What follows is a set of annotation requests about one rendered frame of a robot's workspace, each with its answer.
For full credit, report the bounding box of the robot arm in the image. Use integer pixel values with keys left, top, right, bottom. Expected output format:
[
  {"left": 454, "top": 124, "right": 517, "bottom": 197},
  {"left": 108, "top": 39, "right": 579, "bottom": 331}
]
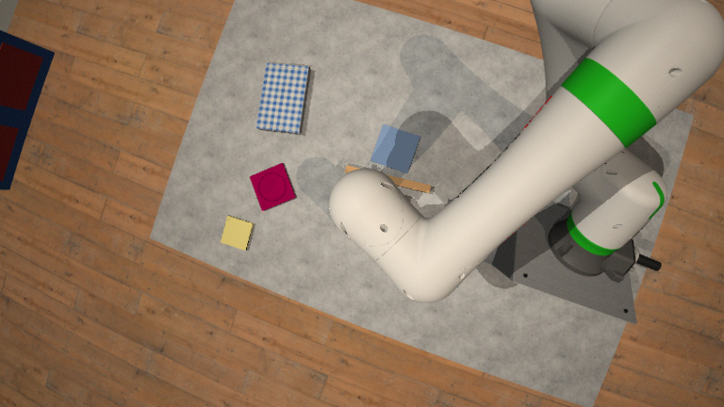
[{"left": 329, "top": 0, "right": 724, "bottom": 303}]

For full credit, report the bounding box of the yellow square sticky note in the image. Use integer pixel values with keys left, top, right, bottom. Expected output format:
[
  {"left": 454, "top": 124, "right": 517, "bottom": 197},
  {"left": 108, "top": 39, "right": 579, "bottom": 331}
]
[{"left": 221, "top": 216, "right": 254, "bottom": 251}]

